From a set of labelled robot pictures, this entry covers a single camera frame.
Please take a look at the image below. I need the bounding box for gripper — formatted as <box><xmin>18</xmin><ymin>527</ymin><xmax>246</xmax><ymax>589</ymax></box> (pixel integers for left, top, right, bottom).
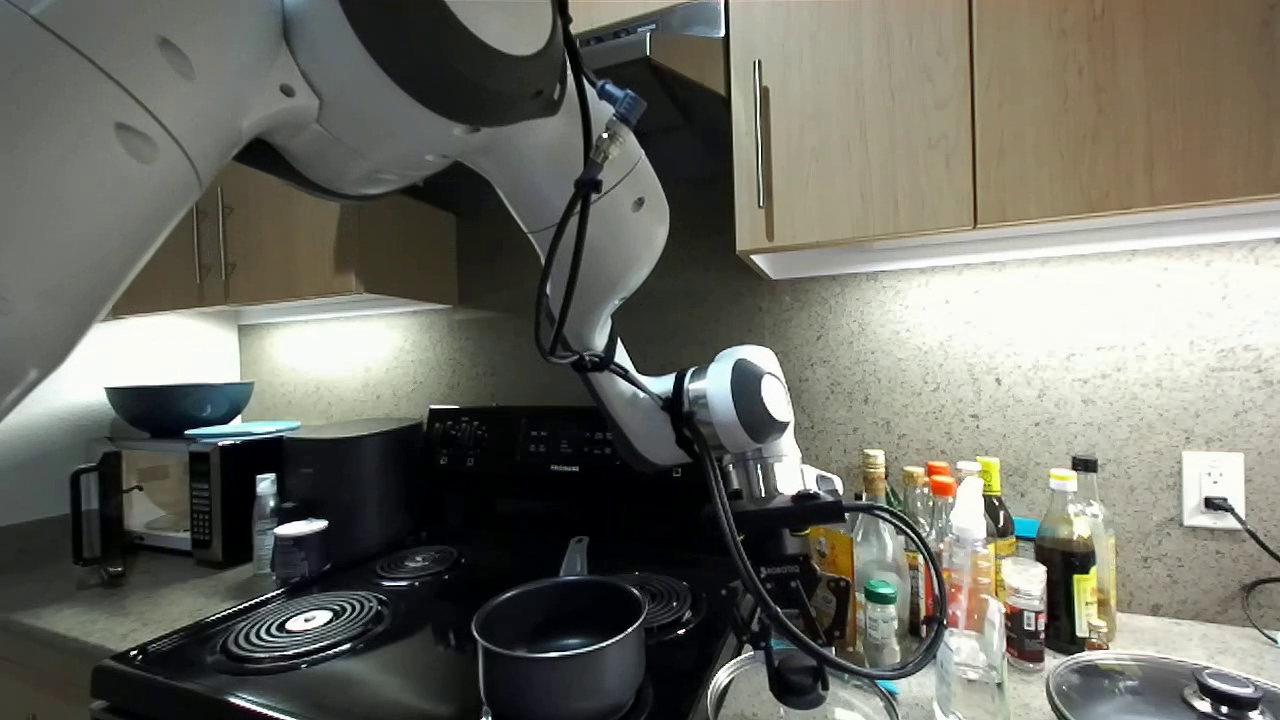
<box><xmin>733</xmin><ymin>520</ymin><xmax>835</xmax><ymax>683</ymax></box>

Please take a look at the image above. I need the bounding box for glass lid with black knob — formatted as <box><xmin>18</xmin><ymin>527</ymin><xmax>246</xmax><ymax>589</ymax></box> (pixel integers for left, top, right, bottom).
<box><xmin>1045</xmin><ymin>650</ymin><xmax>1280</xmax><ymax>720</ymax></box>
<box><xmin>705</xmin><ymin>646</ymin><xmax>902</xmax><ymax>720</ymax></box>

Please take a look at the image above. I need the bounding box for black pot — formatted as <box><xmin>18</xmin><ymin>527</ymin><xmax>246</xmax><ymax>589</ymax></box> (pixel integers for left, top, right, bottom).
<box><xmin>471</xmin><ymin>536</ymin><xmax>650</xmax><ymax>720</ymax></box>

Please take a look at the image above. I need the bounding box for spice jar with white lid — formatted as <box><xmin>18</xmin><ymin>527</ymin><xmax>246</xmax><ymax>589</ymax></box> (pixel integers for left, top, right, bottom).
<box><xmin>1002</xmin><ymin>556</ymin><xmax>1049</xmax><ymax>672</ymax></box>

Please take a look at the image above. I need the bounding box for dark jar with white lid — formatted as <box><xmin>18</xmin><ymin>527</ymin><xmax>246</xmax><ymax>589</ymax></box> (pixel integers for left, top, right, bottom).
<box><xmin>271</xmin><ymin>517</ymin><xmax>332</xmax><ymax>587</ymax></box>

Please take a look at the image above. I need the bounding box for yellow labelled bottle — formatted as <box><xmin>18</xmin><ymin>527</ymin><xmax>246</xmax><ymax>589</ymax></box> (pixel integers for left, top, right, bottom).
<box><xmin>806</xmin><ymin>524</ymin><xmax>859</xmax><ymax>653</ymax></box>

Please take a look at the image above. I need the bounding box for small bottle with green cap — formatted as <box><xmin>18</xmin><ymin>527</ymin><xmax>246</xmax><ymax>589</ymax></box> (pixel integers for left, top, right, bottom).
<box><xmin>862</xmin><ymin>579</ymin><xmax>902</xmax><ymax>670</ymax></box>

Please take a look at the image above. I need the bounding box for small coil burner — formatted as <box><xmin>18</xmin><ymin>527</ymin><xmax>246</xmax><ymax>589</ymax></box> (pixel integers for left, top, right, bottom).
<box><xmin>618</xmin><ymin>571</ymin><xmax>703</xmax><ymax>638</ymax></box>
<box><xmin>371</xmin><ymin>544</ymin><xmax>464</xmax><ymax>587</ymax></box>

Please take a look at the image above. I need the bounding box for clear bottle with gold cap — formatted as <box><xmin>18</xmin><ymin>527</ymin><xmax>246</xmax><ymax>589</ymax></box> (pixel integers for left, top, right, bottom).
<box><xmin>853</xmin><ymin>448</ymin><xmax>913</xmax><ymax>643</ymax></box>

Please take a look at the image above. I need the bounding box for clear glass bottle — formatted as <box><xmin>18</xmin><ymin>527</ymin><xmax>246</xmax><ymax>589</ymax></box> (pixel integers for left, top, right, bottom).
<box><xmin>932</xmin><ymin>598</ymin><xmax>1012</xmax><ymax>720</ymax></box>

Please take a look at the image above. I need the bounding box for bottle with orange cap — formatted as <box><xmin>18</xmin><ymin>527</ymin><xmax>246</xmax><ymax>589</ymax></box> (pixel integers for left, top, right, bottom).
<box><xmin>924</xmin><ymin>459</ymin><xmax>958</xmax><ymax>561</ymax></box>

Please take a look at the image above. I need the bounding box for white spray bottle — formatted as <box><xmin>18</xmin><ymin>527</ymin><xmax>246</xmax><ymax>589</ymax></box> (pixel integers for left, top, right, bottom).
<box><xmin>943</xmin><ymin>474</ymin><xmax>994</xmax><ymax>633</ymax></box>

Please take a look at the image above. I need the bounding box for dark bottle with yellow cap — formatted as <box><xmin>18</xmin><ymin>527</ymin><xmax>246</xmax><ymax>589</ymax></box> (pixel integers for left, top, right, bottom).
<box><xmin>976</xmin><ymin>455</ymin><xmax>1018</xmax><ymax>603</ymax></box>

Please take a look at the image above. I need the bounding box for dark sauce bottle yellow cap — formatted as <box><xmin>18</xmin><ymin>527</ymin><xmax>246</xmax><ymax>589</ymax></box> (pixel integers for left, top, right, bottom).
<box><xmin>1034</xmin><ymin>467</ymin><xmax>1100</xmax><ymax>657</ymax></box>

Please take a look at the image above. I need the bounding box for black electric stove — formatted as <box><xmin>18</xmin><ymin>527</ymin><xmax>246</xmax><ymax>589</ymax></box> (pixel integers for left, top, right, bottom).
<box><xmin>89</xmin><ymin>404</ymin><xmax>763</xmax><ymax>720</ymax></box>

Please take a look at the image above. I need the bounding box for black countertop appliance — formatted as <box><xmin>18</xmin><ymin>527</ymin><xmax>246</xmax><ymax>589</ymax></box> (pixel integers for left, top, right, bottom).
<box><xmin>279</xmin><ymin>417</ymin><xmax>428</xmax><ymax>568</ymax></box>

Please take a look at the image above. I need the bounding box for large coil burner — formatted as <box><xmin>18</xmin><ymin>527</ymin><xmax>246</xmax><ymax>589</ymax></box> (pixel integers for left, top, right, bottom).
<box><xmin>218</xmin><ymin>589</ymin><xmax>392</xmax><ymax>668</ymax></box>

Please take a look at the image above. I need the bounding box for cabinet door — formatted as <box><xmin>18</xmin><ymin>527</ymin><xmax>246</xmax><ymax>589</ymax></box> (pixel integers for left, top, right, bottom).
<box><xmin>974</xmin><ymin>0</ymin><xmax>1280</xmax><ymax>228</ymax></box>
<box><xmin>728</xmin><ymin>0</ymin><xmax>977</xmax><ymax>253</ymax></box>

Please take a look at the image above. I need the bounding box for light blue plate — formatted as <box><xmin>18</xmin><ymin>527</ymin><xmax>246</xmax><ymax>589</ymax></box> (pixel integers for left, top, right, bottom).
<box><xmin>184</xmin><ymin>419</ymin><xmax>302</xmax><ymax>442</ymax></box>

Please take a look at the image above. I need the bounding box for microwave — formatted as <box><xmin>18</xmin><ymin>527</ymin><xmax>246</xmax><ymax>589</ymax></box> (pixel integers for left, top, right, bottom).
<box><xmin>69</xmin><ymin>436</ymin><xmax>283</xmax><ymax>588</ymax></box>

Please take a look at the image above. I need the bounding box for range hood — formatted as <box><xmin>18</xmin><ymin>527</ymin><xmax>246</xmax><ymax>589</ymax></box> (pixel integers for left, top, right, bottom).
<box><xmin>572</xmin><ymin>0</ymin><xmax>729</xmax><ymax>99</ymax></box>

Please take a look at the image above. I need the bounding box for dark blue bowl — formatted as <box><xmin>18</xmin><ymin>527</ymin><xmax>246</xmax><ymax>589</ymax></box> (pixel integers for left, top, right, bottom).
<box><xmin>104</xmin><ymin>380</ymin><xmax>256</xmax><ymax>439</ymax></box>

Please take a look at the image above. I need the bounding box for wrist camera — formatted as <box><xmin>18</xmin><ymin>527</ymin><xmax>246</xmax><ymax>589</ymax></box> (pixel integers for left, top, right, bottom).
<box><xmin>765</xmin><ymin>494</ymin><xmax>873</xmax><ymax>532</ymax></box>

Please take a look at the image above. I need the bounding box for wall socket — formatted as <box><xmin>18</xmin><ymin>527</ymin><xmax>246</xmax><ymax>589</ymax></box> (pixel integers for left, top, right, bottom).
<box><xmin>1181</xmin><ymin>450</ymin><xmax>1248</xmax><ymax>530</ymax></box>

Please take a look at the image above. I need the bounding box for black cable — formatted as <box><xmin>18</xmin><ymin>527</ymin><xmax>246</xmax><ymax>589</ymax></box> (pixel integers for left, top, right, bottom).
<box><xmin>1203</xmin><ymin>495</ymin><xmax>1280</xmax><ymax>646</ymax></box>

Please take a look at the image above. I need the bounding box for wooden wall cabinet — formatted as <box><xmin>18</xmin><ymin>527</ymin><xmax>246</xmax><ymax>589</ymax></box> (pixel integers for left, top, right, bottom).
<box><xmin>108</xmin><ymin>160</ymin><xmax>462</xmax><ymax>323</ymax></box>
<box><xmin>726</xmin><ymin>0</ymin><xmax>1280</xmax><ymax>282</ymax></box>

